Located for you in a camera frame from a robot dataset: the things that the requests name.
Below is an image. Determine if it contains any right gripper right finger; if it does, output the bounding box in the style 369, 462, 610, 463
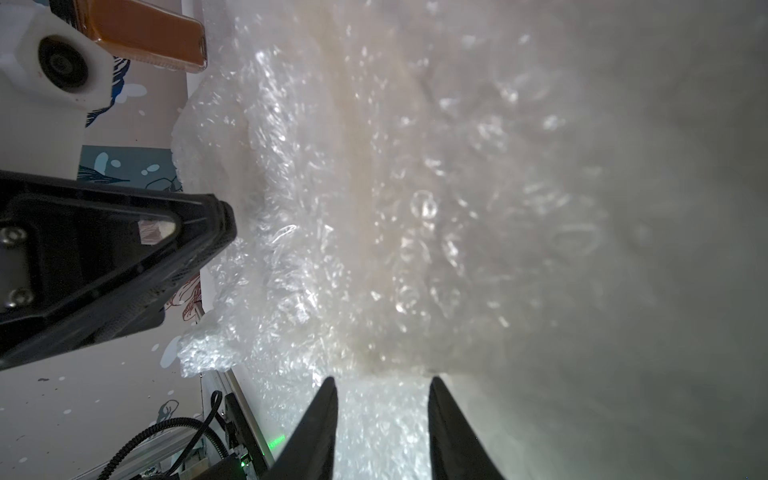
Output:
427, 376, 504, 480

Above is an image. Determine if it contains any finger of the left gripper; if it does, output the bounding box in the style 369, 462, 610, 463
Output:
1, 172, 237, 369

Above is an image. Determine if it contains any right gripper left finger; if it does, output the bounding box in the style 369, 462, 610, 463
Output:
263, 377, 339, 480

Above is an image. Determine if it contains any bubble wrap sheet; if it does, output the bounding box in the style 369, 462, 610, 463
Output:
172, 1, 767, 479

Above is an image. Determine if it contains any orange spice jar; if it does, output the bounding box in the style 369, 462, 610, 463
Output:
49, 0, 208, 73

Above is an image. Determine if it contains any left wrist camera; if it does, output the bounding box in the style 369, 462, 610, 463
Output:
1, 3, 113, 180

